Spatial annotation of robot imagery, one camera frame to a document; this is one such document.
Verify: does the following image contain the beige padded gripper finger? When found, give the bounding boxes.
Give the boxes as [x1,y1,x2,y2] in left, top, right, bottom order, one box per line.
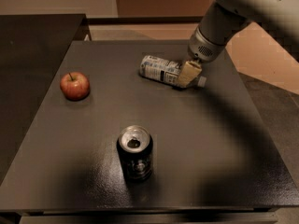
[177,60,202,88]

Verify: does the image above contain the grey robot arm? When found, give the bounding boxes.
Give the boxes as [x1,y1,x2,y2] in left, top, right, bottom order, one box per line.
[188,0,299,92]

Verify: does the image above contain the red apple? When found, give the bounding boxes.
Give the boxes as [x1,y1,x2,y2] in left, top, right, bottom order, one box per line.
[60,72,91,101]

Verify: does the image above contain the black pepsi can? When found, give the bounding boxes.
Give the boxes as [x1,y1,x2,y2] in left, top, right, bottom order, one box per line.
[117,125,153,182]

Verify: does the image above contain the blue labelled plastic bottle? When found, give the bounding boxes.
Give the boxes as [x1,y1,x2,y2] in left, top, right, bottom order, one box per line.
[139,55,207,89]

